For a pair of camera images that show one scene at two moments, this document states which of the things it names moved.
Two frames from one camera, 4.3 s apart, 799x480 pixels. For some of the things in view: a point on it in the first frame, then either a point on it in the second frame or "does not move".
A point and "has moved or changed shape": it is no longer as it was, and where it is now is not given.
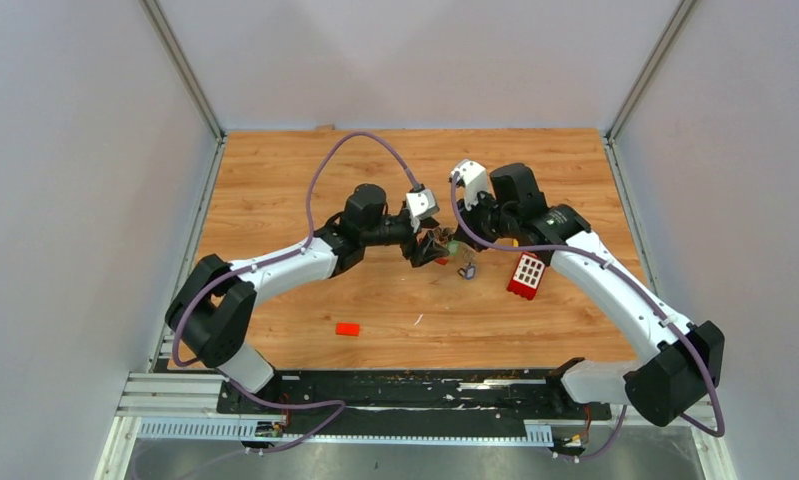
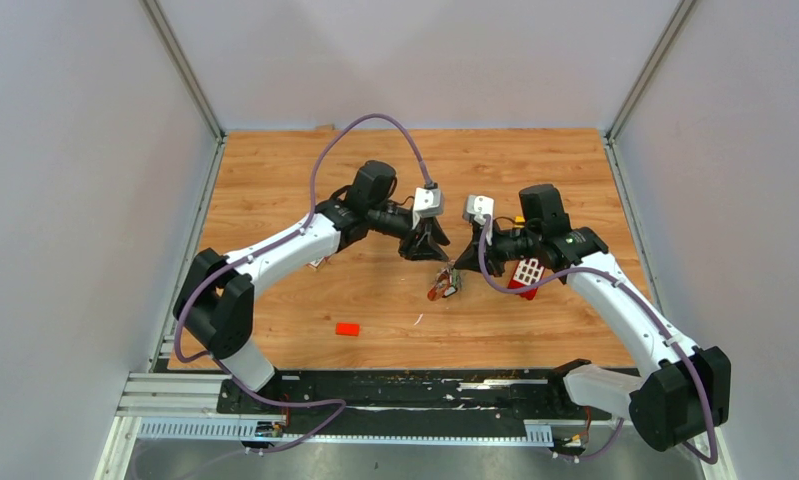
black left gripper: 429,251 does not move
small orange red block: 348,329 does not move
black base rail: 409,403 does not move
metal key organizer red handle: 443,235 has moved or changed shape
